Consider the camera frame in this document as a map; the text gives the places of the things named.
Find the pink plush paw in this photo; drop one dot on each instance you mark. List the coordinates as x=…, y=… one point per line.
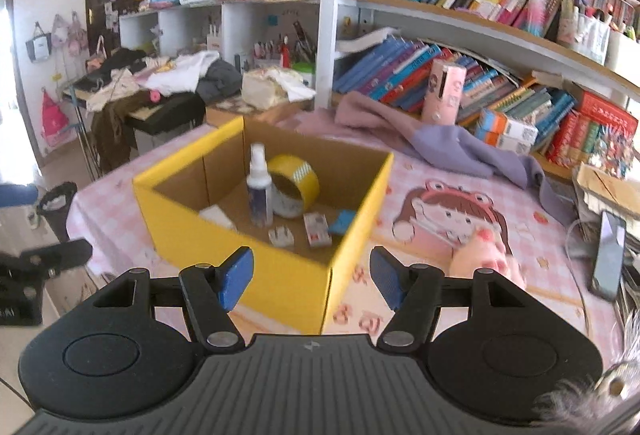
x=485, y=250

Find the silver staples box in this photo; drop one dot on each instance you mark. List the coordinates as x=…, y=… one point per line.
x=317, y=230

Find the red dictionary book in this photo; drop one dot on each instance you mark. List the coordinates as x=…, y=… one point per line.
x=567, y=142

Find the blue spray bottle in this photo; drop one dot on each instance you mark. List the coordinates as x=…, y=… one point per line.
x=259, y=187

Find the large white charger block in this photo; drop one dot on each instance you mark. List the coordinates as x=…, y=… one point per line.
x=213, y=214

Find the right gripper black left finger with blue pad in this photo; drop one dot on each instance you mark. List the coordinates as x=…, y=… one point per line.
x=211, y=292

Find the yellow cardboard box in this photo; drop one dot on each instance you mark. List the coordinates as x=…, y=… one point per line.
x=299, y=287

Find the blue plastic bag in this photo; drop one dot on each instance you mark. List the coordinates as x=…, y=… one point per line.
x=341, y=224

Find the pink cartoon box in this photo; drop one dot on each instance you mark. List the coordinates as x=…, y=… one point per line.
x=443, y=93

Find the black smartphone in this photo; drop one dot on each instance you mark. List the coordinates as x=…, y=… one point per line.
x=607, y=268

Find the pink cartoon table mat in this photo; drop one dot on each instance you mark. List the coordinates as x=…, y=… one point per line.
x=457, y=223

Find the small white plug adapter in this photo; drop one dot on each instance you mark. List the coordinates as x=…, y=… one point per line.
x=281, y=237

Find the yellow tape roll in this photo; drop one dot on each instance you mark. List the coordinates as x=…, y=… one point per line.
x=295, y=185

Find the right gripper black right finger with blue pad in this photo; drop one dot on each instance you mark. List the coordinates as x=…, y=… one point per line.
x=413, y=294

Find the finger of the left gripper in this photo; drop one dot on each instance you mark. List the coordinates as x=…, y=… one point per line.
x=44, y=263
x=12, y=195

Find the purple cloth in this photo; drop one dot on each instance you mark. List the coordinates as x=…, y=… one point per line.
x=446, y=147

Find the orange white carton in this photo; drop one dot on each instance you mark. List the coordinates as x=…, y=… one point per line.
x=504, y=133

